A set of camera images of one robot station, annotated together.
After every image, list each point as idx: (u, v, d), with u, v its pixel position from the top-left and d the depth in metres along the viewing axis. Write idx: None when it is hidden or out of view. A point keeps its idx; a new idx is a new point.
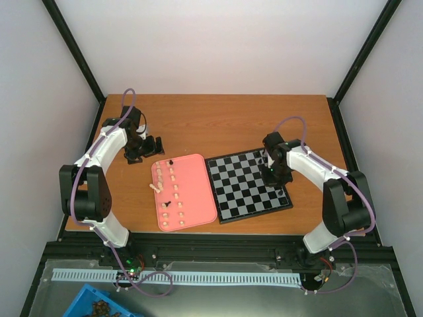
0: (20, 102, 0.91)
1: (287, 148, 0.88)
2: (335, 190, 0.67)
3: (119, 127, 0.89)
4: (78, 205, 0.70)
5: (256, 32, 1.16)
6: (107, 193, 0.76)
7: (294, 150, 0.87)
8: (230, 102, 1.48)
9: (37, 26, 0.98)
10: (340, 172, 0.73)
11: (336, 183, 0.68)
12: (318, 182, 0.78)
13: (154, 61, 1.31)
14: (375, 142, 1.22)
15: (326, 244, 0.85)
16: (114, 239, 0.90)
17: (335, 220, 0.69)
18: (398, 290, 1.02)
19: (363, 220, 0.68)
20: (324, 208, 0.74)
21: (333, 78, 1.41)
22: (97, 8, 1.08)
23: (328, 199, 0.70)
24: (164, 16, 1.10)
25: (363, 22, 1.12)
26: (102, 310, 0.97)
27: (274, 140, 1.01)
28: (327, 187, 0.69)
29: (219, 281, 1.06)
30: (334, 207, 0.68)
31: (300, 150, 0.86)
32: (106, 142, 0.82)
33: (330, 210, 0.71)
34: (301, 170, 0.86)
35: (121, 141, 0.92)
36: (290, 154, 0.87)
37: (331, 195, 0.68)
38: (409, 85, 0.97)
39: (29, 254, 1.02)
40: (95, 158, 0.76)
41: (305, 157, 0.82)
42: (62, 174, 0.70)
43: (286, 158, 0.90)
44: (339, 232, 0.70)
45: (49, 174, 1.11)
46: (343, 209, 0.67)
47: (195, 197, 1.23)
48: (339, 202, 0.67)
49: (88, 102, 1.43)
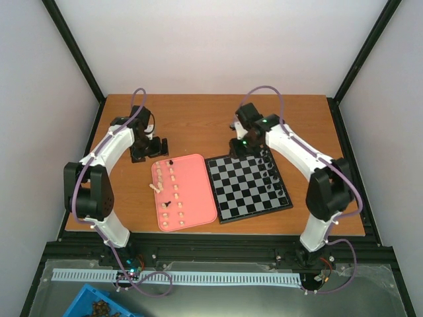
0: (20, 102, 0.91)
1: (268, 127, 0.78)
2: (323, 180, 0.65)
3: (127, 126, 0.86)
4: (80, 202, 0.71)
5: (257, 31, 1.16)
6: (110, 193, 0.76)
7: (273, 131, 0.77)
8: (230, 103, 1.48)
9: (36, 25, 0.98)
10: (324, 160, 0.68)
11: (322, 172, 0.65)
12: (303, 168, 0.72)
13: (154, 61, 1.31)
14: (375, 142, 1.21)
15: (321, 236, 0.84)
16: (114, 239, 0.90)
17: (322, 208, 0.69)
18: (398, 290, 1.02)
19: (346, 201, 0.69)
20: (308, 194, 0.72)
21: (333, 78, 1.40)
22: (96, 9, 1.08)
23: (314, 189, 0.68)
24: (163, 16, 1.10)
25: (363, 21, 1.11)
26: (102, 311, 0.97)
27: (249, 115, 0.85)
28: (314, 178, 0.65)
29: (219, 281, 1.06)
30: (320, 195, 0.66)
31: (279, 131, 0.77)
32: (114, 142, 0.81)
33: (314, 197, 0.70)
34: (283, 152, 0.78)
35: (127, 142, 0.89)
36: (270, 136, 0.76)
37: (319, 187, 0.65)
38: (409, 84, 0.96)
39: (29, 254, 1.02)
40: (100, 158, 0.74)
41: (287, 140, 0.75)
42: (66, 171, 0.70)
43: (264, 139, 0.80)
44: (323, 216, 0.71)
45: (49, 174, 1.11)
46: (329, 197, 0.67)
47: (195, 197, 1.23)
48: (326, 191, 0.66)
49: (88, 102, 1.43)
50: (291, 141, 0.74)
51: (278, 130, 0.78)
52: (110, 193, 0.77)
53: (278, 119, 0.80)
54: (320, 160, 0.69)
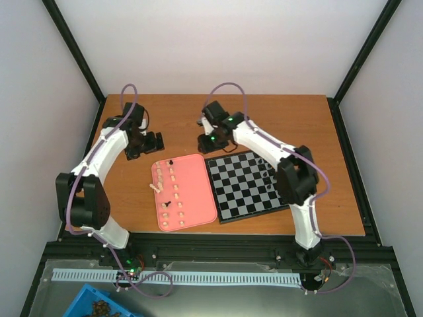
0: (20, 103, 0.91)
1: (233, 125, 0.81)
2: (288, 167, 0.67)
3: (120, 128, 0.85)
4: (75, 212, 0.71)
5: (257, 31, 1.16)
6: (104, 202, 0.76)
7: (240, 128, 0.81)
8: (230, 102, 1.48)
9: (37, 26, 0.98)
10: (288, 150, 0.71)
11: (287, 160, 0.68)
12: (271, 161, 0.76)
13: (154, 60, 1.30)
14: (375, 142, 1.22)
15: (308, 226, 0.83)
16: (113, 242, 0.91)
17: (292, 195, 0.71)
18: (398, 290, 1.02)
19: (314, 183, 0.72)
20: (279, 183, 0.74)
21: (333, 78, 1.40)
22: (96, 9, 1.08)
23: (282, 177, 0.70)
24: (163, 16, 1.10)
25: (363, 22, 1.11)
26: (102, 310, 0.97)
27: (216, 113, 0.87)
28: (280, 168, 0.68)
29: (219, 281, 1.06)
30: (289, 182, 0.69)
31: (246, 127, 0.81)
32: (106, 148, 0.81)
33: (284, 185, 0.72)
34: (250, 147, 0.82)
35: (122, 144, 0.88)
36: (236, 133, 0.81)
37: (285, 174, 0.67)
38: (409, 84, 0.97)
39: (29, 254, 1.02)
40: (92, 166, 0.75)
41: (254, 135, 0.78)
42: (57, 183, 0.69)
43: (232, 136, 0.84)
44: (295, 202, 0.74)
45: (49, 173, 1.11)
46: (297, 184, 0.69)
47: (195, 197, 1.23)
48: (293, 179, 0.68)
49: (88, 102, 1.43)
50: (257, 135, 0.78)
51: (244, 126, 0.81)
52: (105, 202, 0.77)
53: (243, 116, 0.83)
54: (285, 150, 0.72)
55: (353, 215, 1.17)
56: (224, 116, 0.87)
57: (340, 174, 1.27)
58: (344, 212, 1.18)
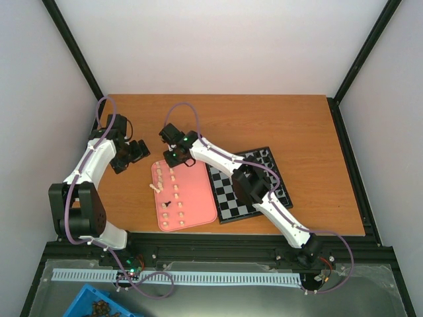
0: (19, 103, 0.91)
1: (189, 144, 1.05)
2: (239, 176, 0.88)
3: (106, 138, 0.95)
4: (72, 224, 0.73)
5: (259, 30, 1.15)
6: (101, 210, 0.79)
7: (195, 146, 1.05)
8: (230, 103, 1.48)
9: (37, 26, 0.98)
10: (238, 161, 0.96)
11: (238, 172, 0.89)
12: (225, 170, 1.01)
13: (154, 60, 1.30)
14: (374, 142, 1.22)
15: (283, 219, 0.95)
16: (113, 244, 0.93)
17: (250, 197, 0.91)
18: (398, 290, 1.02)
19: (264, 183, 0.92)
20: (238, 191, 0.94)
21: (334, 78, 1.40)
22: (96, 10, 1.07)
23: (238, 185, 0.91)
24: (163, 17, 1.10)
25: (364, 21, 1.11)
26: (102, 310, 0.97)
27: (172, 135, 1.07)
28: (234, 178, 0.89)
29: (219, 281, 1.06)
30: (243, 187, 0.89)
31: (200, 144, 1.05)
32: (95, 156, 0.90)
33: (242, 191, 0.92)
34: (206, 160, 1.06)
35: (110, 153, 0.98)
36: (194, 151, 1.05)
37: (238, 181, 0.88)
38: (410, 84, 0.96)
39: (28, 254, 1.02)
40: (85, 174, 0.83)
41: (207, 150, 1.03)
42: (52, 194, 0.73)
43: (191, 151, 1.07)
44: (256, 202, 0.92)
45: (47, 173, 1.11)
46: (250, 188, 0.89)
47: (195, 198, 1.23)
48: (246, 184, 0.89)
49: (88, 102, 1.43)
50: (210, 151, 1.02)
51: (199, 144, 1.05)
52: (101, 210, 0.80)
53: (196, 136, 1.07)
54: (236, 162, 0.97)
55: (353, 214, 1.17)
56: (179, 136, 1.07)
57: (340, 173, 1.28)
58: (344, 212, 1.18)
